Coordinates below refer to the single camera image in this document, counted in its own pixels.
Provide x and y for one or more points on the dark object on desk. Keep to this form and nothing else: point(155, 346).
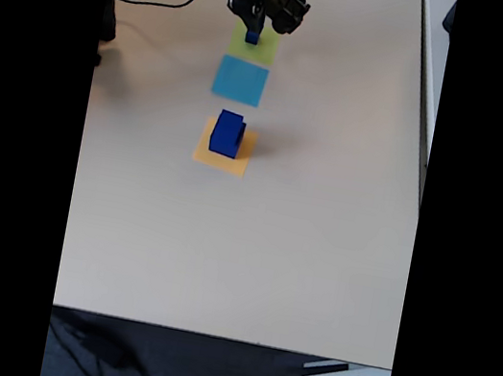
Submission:
point(450, 16)

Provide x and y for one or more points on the large blue cube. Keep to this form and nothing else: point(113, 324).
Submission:
point(222, 146)

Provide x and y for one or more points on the orange paper square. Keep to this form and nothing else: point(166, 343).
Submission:
point(217, 162)

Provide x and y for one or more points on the green paper square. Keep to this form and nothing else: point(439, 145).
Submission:
point(266, 49)

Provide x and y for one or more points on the black camera box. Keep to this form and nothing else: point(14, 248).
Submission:
point(288, 7)

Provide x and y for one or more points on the light blue paper square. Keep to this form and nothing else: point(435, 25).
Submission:
point(240, 81)

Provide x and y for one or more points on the small blue cube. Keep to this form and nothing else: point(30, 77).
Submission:
point(252, 39)

